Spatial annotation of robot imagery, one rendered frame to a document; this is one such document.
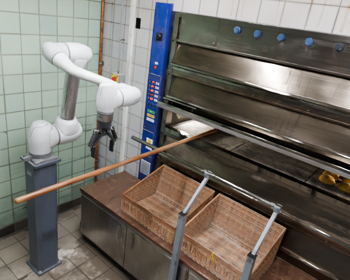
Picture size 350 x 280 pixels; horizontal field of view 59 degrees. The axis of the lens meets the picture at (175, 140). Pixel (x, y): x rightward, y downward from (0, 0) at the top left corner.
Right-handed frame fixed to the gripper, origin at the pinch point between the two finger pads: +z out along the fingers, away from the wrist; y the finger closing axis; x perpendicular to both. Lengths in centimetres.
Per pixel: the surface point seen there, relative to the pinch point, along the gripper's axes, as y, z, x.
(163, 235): -38, 67, 28
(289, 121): -87, -28, 75
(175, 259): -27, 67, 47
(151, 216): -39, 59, 14
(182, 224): -27, 39, 47
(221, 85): -89, -37, 21
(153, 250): -33, 80, 24
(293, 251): -82, 56, 105
